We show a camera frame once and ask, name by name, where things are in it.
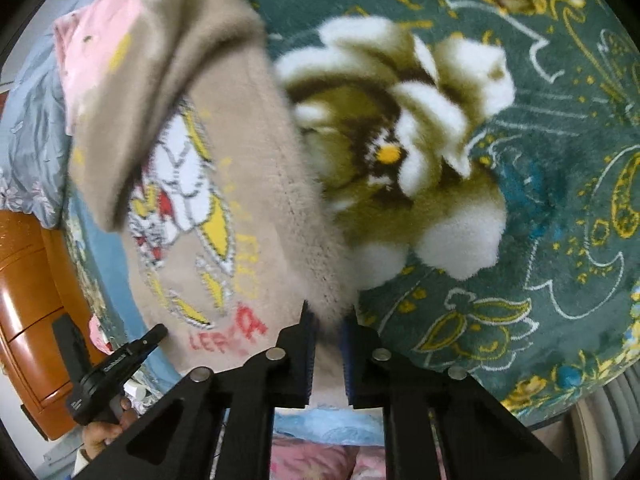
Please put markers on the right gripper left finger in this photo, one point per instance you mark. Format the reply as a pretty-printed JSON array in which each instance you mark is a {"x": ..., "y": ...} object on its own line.
[{"x": 217, "y": 425}]

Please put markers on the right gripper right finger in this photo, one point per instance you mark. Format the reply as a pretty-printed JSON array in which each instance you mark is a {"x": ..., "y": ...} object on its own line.
[{"x": 438, "y": 425}]

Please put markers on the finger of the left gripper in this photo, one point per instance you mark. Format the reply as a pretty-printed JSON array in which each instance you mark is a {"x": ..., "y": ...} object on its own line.
[{"x": 136, "y": 352}]

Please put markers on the beige fuzzy sweater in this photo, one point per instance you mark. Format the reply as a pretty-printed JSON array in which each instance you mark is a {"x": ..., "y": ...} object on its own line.
[{"x": 222, "y": 226}]

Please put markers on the person's left hand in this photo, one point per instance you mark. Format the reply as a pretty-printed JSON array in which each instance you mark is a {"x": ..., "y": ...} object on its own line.
[{"x": 97, "y": 435}]

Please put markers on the orange wooden headboard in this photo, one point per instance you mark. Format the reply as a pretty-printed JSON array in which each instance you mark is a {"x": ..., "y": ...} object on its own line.
[{"x": 38, "y": 286}]

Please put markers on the grey-blue floral quilt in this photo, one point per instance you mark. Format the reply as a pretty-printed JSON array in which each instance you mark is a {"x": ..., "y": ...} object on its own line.
[{"x": 39, "y": 160}]

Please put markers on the teal floral bed blanket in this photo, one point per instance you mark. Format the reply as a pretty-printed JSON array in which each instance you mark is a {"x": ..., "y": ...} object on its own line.
[{"x": 480, "y": 161}]

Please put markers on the pink peach print garment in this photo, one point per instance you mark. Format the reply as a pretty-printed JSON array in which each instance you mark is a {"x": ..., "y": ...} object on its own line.
[{"x": 86, "y": 44}]

